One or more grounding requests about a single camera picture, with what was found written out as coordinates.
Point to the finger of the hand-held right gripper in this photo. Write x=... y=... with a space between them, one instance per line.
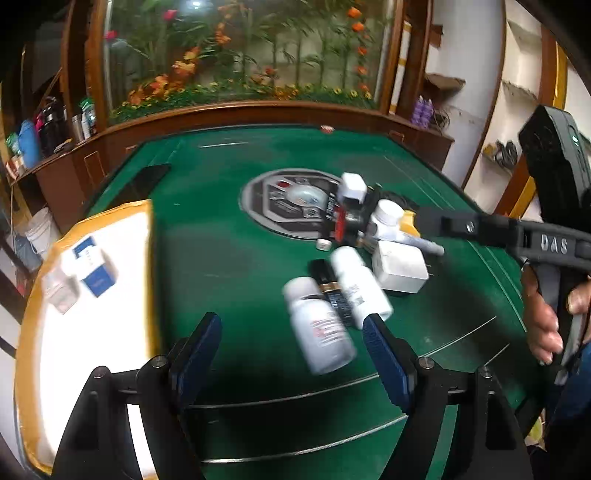
x=461 y=226

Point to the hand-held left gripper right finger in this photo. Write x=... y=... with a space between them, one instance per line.
x=385 y=364

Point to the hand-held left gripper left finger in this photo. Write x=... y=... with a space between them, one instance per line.
x=201 y=355

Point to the yellow plastic cup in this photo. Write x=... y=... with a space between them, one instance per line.
x=408 y=226

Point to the white charger adapter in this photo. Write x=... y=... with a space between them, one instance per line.
x=399 y=267

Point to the white pill bottle red label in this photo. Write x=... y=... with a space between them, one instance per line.
x=321 y=325

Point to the short white bottle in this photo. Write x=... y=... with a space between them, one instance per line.
x=385 y=219

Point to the tall white bottle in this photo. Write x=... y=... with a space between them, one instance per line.
x=360 y=286

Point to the black lipstick tube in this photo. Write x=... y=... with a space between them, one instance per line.
x=332 y=290

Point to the white tray with yellow rim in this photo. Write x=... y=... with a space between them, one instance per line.
x=92 y=360

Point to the white square jar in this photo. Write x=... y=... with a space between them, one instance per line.
x=353 y=187

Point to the person's right hand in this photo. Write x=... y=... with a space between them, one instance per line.
x=542 y=318

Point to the purple bottles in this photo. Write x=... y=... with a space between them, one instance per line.
x=423 y=110

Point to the blue and white box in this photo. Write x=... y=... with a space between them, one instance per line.
x=92 y=267

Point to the small white box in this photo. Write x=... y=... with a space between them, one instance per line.
x=61 y=290

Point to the small red and white object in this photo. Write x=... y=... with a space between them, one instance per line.
x=327 y=129

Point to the round grey table centre plate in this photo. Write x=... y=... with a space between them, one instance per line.
x=286 y=203

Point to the black phone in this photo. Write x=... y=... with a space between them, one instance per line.
x=145 y=177

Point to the white bucket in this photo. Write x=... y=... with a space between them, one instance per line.
x=42 y=230

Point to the steel cup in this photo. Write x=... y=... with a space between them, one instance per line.
x=76 y=128

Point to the green and white packet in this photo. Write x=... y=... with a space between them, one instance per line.
x=87 y=117

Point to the blue bottle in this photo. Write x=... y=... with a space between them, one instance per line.
x=30 y=143

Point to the black thermos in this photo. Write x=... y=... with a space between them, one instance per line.
x=51 y=124

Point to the glass flower display cabinet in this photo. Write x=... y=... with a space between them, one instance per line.
x=244 y=50

